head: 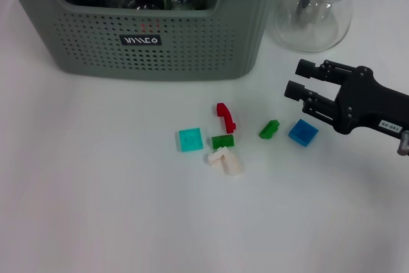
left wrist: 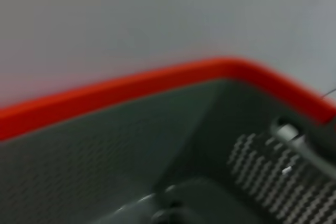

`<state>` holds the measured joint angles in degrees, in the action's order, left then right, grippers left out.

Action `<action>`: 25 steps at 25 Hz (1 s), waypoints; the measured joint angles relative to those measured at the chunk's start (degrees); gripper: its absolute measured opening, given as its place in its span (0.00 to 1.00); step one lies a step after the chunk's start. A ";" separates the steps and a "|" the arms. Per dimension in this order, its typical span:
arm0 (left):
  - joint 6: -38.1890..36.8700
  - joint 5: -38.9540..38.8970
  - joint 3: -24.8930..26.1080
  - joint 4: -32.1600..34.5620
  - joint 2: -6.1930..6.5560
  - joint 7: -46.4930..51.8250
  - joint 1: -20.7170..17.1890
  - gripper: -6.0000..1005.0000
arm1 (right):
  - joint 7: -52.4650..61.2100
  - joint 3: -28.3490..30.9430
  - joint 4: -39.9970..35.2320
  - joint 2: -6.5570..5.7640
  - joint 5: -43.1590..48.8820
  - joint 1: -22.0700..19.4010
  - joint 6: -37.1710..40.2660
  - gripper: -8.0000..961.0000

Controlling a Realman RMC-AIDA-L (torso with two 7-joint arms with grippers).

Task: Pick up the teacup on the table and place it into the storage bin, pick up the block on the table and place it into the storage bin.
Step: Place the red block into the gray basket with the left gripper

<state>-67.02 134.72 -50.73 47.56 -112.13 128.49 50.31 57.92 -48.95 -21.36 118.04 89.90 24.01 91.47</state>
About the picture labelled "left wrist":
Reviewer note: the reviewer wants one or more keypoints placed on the grey-green perforated storage bin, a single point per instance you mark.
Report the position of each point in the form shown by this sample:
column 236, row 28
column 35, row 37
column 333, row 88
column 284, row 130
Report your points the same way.
column 105, row 161

